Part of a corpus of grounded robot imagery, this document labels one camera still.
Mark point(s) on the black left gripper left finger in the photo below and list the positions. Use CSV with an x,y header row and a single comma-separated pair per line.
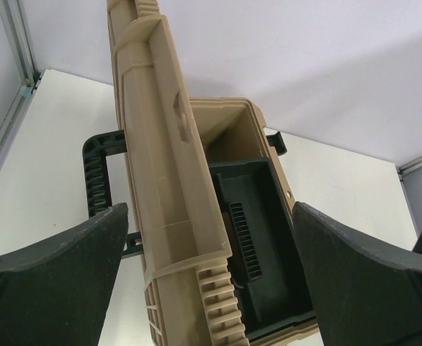
x,y
57,291

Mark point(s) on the black tool box tray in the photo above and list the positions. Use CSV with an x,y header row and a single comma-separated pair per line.
x,y
265,266

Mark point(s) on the right aluminium frame post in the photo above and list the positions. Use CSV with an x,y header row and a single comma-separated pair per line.
x,y
410,167

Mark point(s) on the tan plastic tool box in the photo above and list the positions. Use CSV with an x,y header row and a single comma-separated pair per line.
x,y
169,140

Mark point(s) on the left aluminium frame post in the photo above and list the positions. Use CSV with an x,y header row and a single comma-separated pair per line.
x,y
19,75

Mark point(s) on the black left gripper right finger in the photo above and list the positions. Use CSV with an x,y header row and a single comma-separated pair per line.
x,y
364,291

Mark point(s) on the aluminium frame post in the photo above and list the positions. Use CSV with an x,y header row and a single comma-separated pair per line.
x,y
19,75
410,167

